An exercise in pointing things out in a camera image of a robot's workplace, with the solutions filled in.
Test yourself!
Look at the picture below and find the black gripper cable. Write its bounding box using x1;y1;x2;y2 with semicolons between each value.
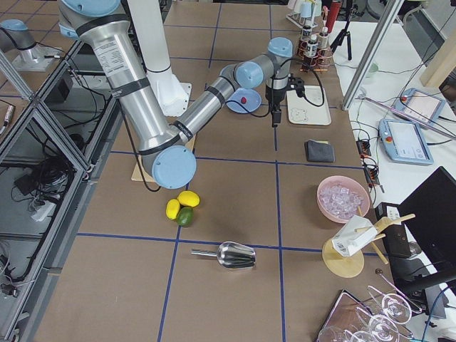
245;58;327;118

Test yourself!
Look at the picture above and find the yellow lemon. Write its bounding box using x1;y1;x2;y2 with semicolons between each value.
165;199;181;220
177;190;200;207

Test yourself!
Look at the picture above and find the green lime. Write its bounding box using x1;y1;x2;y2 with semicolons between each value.
176;207;194;227

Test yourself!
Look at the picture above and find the wooden cutting board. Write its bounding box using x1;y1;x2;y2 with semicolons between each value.
131;137;196;183

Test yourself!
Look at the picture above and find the blue teach pendant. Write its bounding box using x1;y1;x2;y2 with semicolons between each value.
378;119;434;165

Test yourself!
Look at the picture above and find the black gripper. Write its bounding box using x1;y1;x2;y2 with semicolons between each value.
265;73;305;128

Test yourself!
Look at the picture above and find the wooden cup stand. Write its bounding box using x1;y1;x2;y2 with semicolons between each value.
322;214;415;278

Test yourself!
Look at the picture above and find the steel ice scoop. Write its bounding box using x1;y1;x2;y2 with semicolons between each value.
191;242;257;269

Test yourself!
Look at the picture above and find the copper wire bottle rack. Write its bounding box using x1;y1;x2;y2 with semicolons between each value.
296;40;332;72

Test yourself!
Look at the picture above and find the grey folded cloth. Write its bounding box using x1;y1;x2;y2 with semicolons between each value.
304;140;335;162

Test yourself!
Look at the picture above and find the pink bowl of ice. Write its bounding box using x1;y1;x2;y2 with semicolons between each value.
316;175;371;223

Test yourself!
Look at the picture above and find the cream bear tray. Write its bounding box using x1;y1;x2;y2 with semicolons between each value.
286;90;331;126

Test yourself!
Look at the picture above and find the dark drink bottle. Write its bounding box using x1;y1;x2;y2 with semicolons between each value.
305;34;318;67
317;26;328;57
297;24;312;58

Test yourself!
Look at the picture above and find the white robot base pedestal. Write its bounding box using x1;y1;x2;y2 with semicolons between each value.
128;0;192;117

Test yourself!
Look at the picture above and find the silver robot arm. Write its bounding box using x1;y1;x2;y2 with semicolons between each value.
58;1;293;189
1;19;36;53

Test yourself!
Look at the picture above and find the black monitor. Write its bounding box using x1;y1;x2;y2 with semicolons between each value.
384;166;455;294

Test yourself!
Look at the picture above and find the white wire cup rack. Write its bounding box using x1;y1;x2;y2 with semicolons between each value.
286;12;314;27

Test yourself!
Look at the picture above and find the white paper carton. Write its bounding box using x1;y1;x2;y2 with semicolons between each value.
331;215;378;257

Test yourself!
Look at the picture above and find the wine glass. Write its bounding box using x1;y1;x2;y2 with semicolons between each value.
355;306;413;341
367;285;423;325

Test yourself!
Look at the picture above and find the black camera tripod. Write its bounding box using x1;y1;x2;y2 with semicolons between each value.
330;0;353;61

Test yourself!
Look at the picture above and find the pale green cup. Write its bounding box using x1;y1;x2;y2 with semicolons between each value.
300;0;322;19

